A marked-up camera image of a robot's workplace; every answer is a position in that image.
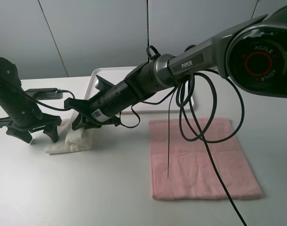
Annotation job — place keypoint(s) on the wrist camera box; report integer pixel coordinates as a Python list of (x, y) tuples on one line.
[(102, 84), (45, 94)]

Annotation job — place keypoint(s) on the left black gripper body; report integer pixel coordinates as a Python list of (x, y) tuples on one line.
[(28, 121)]

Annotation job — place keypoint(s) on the right grey black robot arm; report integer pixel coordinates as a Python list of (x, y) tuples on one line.
[(253, 54)]

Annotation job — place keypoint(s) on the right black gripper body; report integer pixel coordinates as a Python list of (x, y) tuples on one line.
[(81, 106)]

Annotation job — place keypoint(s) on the white rectangular plastic tray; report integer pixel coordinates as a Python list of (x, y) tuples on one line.
[(116, 74)]

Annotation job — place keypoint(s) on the black cable tie tail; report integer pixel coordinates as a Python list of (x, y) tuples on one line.
[(169, 141)]

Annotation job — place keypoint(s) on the cream white towel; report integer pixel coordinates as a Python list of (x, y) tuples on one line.
[(69, 140)]

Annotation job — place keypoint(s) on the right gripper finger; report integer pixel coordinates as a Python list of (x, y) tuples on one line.
[(80, 122)]

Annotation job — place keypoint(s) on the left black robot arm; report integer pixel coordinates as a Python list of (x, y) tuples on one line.
[(12, 96)]

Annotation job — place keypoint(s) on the pink towel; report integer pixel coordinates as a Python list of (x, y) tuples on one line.
[(216, 171)]

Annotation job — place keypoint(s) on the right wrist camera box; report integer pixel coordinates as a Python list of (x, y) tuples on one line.
[(102, 84)]

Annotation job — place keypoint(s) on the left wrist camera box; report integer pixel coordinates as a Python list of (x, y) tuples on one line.
[(45, 94)]

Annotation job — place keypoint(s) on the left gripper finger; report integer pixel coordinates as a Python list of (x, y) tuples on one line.
[(51, 132), (22, 135)]

